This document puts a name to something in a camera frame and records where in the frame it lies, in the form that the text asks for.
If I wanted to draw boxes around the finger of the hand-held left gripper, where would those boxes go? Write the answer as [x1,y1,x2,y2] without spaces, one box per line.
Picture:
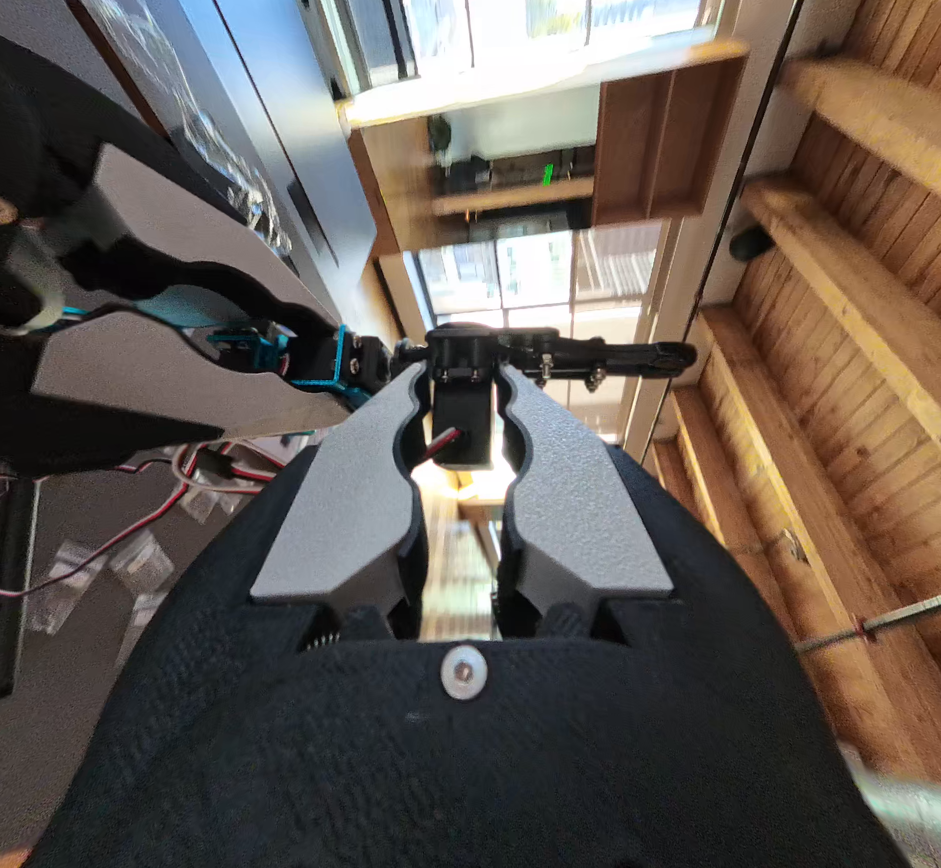
[31,304,351,441]
[65,143,344,341]

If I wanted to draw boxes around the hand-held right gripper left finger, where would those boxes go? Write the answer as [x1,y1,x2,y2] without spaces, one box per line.
[250,362,431,608]

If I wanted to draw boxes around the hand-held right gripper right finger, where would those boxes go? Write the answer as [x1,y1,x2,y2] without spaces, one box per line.
[496,364,675,619]

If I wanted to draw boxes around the blue toy robot arm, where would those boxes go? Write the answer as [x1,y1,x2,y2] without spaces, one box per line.
[132,288,698,472]

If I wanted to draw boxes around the dark grey desk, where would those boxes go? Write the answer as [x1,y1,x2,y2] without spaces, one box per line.
[0,0,266,858]

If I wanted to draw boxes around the crumpled clear plastic wrap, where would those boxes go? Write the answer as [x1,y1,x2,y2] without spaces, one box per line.
[29,0,295,255]

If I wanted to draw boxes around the small clear plastic bag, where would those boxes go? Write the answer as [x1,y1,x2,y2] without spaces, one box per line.
[44,541,107,593]
[110,530,173,590]

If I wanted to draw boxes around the red white black servo cable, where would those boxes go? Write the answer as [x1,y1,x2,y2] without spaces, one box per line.
[0,434,324,599]

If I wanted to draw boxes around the wooden wall cabinet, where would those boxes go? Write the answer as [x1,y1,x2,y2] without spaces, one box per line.
[592,45,751,226]

